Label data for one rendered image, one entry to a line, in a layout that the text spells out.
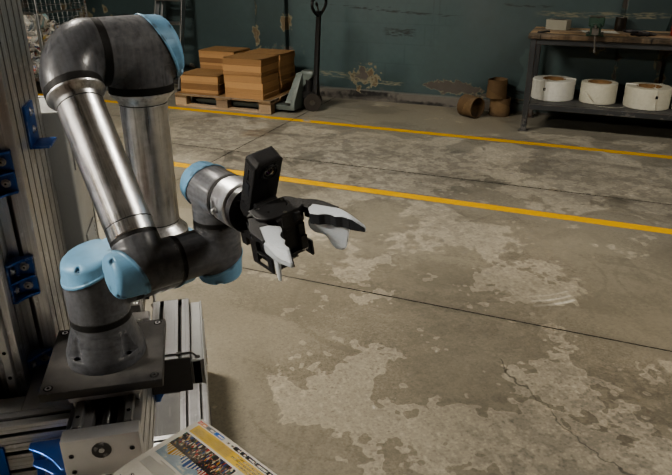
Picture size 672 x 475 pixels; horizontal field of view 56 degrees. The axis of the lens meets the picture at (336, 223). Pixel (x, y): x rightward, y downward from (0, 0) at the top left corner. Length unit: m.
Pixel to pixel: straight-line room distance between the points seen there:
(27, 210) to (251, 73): 5.53
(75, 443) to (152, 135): 0.56
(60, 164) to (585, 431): 1.93
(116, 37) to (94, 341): 0.56
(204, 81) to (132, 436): 6.08
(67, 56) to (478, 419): 1.88
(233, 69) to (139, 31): 5.77
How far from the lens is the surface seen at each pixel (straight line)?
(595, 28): 5.95
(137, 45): 1.15
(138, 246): 0.98
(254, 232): 0.81
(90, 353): 1.30
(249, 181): 0.84
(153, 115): 1.19
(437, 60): 7.17
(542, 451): 2.38
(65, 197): 1.64
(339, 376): 2.59
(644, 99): 6.38
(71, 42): 1.12
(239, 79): 6.89
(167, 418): 2.15
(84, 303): 1.26
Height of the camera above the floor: 1.56
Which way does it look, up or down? 23 degrees down
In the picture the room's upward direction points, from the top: straight up
